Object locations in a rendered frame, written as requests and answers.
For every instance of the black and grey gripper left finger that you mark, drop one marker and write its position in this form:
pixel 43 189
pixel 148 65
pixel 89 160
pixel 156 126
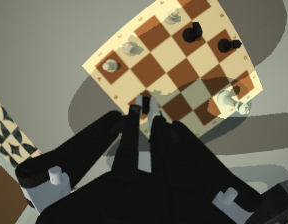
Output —
pixel 47 178

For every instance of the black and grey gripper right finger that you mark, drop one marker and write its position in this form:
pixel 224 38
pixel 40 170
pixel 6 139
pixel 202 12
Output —
pixel 206 172

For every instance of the brown and cream chessboard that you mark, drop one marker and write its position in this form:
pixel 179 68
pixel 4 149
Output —
pixel 186 78

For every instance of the black chess piece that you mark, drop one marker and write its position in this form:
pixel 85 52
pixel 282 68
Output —
pixel 145 105
pixel 190 33
pixel 224 45

